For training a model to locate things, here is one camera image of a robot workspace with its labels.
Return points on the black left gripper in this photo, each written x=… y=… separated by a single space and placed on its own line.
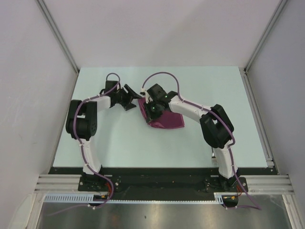
x=128 y=98

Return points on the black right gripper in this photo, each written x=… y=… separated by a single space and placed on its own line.
x=150 y=116

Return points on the aluminium front rail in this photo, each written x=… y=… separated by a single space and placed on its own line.
x=257 y=184

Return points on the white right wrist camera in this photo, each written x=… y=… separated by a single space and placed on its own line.
x=145 y=94

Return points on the right aluminium frame post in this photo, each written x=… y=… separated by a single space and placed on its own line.
x=266 y=33

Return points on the silver metal fork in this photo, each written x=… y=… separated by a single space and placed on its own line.
x=213 y=158

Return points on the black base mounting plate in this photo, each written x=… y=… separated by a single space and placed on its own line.
x=160 y=184

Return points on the white slotted cable duct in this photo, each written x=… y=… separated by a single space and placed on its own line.
x=92 y=199

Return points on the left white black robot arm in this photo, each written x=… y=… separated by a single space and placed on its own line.
x=82 y=119

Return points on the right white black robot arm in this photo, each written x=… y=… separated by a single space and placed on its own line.
x=216 y=127

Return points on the magenta satin napkin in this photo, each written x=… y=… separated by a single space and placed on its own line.
x=168 y=120

